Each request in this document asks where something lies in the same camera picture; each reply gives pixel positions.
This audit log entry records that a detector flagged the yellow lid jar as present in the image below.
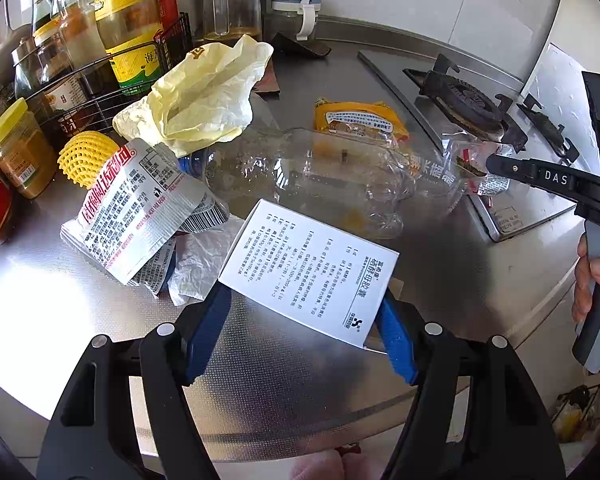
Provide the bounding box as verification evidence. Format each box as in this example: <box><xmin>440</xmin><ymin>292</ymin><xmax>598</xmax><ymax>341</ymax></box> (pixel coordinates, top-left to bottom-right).
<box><xmin>0</xmin><ymin>97</ymin><xmax>58</xmax><ymax>200</ymax></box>

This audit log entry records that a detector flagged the small black burner grate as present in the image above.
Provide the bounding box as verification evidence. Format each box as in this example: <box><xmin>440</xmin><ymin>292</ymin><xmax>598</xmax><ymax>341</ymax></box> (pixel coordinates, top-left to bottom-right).
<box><xmin>517</xmin><ymin>94</ymin><xmax>581</xmax><ymax>166</ymax></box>

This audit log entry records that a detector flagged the white plastic wrap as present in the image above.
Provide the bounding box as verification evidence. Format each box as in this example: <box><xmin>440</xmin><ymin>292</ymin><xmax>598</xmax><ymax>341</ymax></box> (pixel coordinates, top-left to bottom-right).
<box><xmin>167</xmin><ymin>217</ymin><xmax>253</xmax><ymax>306</ymax></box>

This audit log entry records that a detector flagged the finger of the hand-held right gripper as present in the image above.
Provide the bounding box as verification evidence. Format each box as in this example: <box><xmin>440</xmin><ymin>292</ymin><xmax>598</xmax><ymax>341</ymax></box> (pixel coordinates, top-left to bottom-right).
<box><xmin>485</xmin><ymin>152</ymin><xmax>600</xmax><ymax>206</ymax></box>

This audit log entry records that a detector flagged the silver foil splash panel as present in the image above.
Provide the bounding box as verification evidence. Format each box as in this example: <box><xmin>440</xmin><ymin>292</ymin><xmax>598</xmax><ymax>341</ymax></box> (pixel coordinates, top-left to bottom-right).
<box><xmin>520</xmin><ymin>42</ymin><xmax>600</xmax><ymax>176</ymax></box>

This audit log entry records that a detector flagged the amber liquid bottle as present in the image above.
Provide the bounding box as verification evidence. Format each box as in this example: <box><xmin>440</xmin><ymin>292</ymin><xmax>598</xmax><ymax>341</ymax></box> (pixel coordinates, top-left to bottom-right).
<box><xmin>54</xmin><ymin>0</ymin><xmax>108</xmax><ymax>86</ymax></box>

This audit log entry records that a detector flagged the black wire basket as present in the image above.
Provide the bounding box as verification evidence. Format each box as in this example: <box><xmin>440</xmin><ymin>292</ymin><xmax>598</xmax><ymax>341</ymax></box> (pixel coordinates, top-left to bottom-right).
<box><xmin>550</xmin><ymin>382</ymin><xmax>600</xmax><ymax>443</ymax></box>

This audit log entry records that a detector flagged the glass jar blue white lid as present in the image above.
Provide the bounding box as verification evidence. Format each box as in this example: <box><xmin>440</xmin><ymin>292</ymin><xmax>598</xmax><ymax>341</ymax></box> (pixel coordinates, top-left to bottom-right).
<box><xmin>265</xmin><ymin>0</ymin><xmax>323</xmax><ymax>43</ymax></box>

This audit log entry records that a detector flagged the white printed cardboard box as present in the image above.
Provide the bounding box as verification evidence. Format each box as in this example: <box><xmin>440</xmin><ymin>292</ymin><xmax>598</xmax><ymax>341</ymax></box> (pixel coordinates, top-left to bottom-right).
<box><xmin>217</xmin><ymin>199</ymin><xmax>400</xmax><ymax>350</ymax></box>

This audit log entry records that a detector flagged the silver snack packet red print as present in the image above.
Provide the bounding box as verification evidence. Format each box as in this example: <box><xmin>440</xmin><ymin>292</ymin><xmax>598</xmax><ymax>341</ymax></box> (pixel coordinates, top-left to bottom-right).
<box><xmin>60</xmin><ymin>137</ymin><xmax>231</xmax><ymax>296</ymax></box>

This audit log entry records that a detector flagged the black wire bottle rack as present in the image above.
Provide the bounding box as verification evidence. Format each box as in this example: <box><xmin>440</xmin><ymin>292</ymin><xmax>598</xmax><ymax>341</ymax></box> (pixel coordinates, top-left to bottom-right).
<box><xmin>25</xmin><ymin>12</ymin><xmax>191</xmax><ymax>138</ymax></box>

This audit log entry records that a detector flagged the glass oil dispenser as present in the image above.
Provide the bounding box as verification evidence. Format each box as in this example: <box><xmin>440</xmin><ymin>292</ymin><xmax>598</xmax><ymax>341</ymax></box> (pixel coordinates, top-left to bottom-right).
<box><xmin>202</xmin><ymin>0</ymin><xmax>263</xmax><ymax>43</ymax></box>

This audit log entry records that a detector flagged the large bottle yellow green label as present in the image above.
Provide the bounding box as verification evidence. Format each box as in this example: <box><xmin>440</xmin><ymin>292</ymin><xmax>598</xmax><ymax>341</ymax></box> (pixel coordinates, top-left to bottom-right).
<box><xmin>94</xmin><ymin>0</ymin><xmax>167</xmax><ymax>97</ymax></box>

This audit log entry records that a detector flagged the steel gas stove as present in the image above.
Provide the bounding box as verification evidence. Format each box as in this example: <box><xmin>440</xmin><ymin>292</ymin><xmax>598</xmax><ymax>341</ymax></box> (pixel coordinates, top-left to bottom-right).
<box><xmin>357</xmin><ymin>50</ymin><xmax>586</xmax><ymax>243</ymax></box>

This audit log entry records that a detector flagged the orange noodle packet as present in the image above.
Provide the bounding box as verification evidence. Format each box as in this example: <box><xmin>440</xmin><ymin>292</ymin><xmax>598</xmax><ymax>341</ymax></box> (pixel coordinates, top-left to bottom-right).
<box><xmin>313</xmin><ymin>97</ymin><xmax>412</xmax><ymax>148</ymax></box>

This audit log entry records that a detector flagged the small clear red wrapper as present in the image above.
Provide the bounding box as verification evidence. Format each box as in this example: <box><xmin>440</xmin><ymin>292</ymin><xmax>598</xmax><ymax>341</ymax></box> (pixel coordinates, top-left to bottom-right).
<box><xmin>450</xmin><ymin>140</ymin><xmax>517</xmax><ymax>197</ymax></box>

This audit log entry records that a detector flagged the dark mat under jar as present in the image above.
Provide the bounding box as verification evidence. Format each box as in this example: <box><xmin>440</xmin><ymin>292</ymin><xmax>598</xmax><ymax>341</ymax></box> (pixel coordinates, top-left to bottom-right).
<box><xmin>271</xmin><ymin>32</ymin><xmax>332</xmax><ymax>57</ymax></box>

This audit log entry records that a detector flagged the clear bag with white print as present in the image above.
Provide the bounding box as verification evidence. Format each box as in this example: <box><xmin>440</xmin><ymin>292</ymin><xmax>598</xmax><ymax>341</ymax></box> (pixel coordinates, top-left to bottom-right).
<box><xmin>397</xmin><ymin>140</ymin><xmax>473</xmax><ymax>221</ymax></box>

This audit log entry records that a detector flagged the small dark sauce bottle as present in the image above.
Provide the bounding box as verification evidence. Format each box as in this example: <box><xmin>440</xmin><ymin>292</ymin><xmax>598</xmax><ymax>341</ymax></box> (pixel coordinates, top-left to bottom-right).
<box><xmin>32</xmin><ymin>21</ymin><xmax>88</xmax><ymax>113</ymax></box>

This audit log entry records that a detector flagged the yellow foam fruit net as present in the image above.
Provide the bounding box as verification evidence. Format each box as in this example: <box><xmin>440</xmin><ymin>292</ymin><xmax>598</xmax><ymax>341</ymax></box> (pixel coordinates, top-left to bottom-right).
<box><xmin>56</xmin><ymin>131</ymin><xmax>122</xmax><ymax>191</ymax></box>

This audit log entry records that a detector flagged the yellow plastic bag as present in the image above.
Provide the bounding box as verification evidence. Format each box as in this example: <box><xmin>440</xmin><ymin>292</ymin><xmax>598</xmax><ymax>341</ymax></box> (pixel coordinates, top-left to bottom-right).
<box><xmin>112</xmin><ymin>34</ymin><xmax>275</xmax><ymax>158</ymax></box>

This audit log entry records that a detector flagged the brown square coaster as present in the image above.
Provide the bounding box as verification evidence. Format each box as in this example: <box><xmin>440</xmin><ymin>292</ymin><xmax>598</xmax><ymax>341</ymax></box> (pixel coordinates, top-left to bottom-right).
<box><xmin>252</xmin><ymin>71</ymin><xmax>282</xmax><ymax>96</ymax></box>

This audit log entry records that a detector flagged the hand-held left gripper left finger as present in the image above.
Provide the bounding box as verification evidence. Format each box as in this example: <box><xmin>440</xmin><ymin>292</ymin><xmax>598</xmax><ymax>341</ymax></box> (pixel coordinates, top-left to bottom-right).
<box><xmin>36</xmin><ymin>282</ymin><xmax>233</xmax><ymax>480</ymax></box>

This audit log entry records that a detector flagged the large black burner grate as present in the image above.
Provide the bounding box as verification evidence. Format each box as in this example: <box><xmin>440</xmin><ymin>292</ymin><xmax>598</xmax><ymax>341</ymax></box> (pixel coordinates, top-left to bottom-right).
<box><xmin>419</xmin><ymin>54</ymin><xmax>530</xmax><ymax>153</ymax></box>

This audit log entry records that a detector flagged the clear plastic bottle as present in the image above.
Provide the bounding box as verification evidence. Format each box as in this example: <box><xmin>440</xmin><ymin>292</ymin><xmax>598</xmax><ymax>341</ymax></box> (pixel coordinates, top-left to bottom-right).
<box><xmin>177</xmin><ymin>127</ymin><xmax>416</xmax><ymax>240</ymax></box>

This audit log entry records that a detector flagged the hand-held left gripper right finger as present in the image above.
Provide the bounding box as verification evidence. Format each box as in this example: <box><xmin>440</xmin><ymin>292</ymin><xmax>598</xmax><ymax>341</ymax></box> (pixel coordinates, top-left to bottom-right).
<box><xmin>375</xmin><ymin>287</ymin><xmax>566</xmax><ymax>480</ymax></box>

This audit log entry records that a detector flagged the dark soy sauce bottle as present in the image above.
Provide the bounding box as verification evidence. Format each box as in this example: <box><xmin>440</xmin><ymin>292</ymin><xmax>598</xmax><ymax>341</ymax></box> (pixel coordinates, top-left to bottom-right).
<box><xmin>30</xmin><ymin>0</ymin><xmax>61</xmax><ymax>36</ymax></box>

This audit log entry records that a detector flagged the steel cap spice bottle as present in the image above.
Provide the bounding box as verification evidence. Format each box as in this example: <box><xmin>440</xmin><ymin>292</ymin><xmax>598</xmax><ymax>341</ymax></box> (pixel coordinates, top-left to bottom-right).
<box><xmin>11</xmin><ymin>37</ymin><xmax>46</xmax><ymax>103</ymax></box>

